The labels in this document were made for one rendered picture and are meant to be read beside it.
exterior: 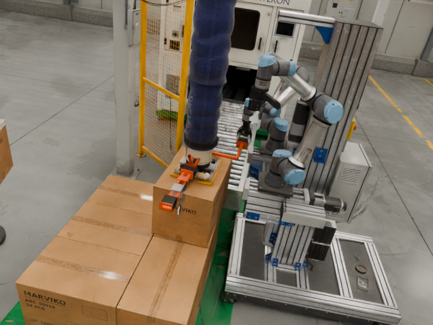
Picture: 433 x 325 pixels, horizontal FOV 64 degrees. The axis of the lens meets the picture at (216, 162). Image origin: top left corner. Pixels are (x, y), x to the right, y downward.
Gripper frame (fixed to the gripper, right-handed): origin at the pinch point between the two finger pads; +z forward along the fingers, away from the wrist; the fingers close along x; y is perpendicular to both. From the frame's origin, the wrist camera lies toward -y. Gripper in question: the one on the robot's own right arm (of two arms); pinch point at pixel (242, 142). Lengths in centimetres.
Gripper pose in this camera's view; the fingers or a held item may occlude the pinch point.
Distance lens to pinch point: 262.2
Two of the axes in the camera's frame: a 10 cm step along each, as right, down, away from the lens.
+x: 9.7, 2.2, -1.3
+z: -1.3, 8.6, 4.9
